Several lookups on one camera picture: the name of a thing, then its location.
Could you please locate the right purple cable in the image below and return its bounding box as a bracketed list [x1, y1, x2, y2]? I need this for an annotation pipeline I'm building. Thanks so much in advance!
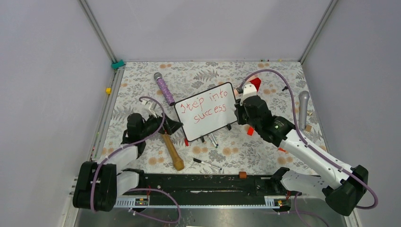
[237, 69, 379, 227]

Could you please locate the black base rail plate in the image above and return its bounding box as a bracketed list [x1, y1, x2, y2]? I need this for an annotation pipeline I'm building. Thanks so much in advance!
[116, 168, 303, 207]

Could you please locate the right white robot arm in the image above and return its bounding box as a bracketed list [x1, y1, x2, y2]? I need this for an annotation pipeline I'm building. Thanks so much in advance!
[235, 95, 368, 216]

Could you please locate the black capped marker front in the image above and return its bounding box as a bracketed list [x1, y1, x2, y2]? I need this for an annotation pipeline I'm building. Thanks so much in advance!
[193, 158, 222, 170]

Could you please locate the small brown wooden cube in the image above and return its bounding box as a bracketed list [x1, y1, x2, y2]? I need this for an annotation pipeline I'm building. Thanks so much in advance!
[238, 171, 247, 179]

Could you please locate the purple glitter microphone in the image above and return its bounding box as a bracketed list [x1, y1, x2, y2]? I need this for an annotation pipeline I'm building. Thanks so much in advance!
[154, 72, 175, 106]

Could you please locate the white whiteboard black frame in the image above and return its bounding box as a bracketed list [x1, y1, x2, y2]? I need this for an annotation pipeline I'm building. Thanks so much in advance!
[174, 82, 237, 142]

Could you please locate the green capped marker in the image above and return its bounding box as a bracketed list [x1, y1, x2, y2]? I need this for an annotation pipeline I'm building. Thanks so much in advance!
[208, 135, 218, 148]

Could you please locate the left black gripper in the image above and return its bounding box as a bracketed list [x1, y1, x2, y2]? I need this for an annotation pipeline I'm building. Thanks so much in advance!
[139, 110, 182, 139]

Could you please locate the small tan wooden block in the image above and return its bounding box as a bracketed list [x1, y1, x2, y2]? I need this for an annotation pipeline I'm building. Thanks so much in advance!
[305, 125, 313, 132]

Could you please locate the red square block with hole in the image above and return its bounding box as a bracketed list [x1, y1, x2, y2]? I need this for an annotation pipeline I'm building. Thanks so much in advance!
[250, 77, 262, 91]

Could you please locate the small red cube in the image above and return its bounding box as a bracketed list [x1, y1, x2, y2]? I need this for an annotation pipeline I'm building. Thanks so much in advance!
[247, 127, 254, 136]

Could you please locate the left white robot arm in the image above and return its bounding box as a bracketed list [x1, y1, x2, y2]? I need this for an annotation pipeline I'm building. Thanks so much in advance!
[72, 113, 183, 211]

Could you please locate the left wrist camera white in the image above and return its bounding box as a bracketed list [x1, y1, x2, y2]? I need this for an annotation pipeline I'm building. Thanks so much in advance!
[145, 103, 158, 118]

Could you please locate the silver grey microphone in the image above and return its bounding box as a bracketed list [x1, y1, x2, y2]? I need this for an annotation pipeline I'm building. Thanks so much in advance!
[298, 90, 310, 131]

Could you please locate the black capped marker by board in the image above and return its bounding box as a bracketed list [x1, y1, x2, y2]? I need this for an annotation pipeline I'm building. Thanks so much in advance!
[211, 133, 218, 148]

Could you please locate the teal corner clip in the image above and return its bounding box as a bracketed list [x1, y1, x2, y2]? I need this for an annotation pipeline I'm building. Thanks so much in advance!
[111, 60, 125, 70]

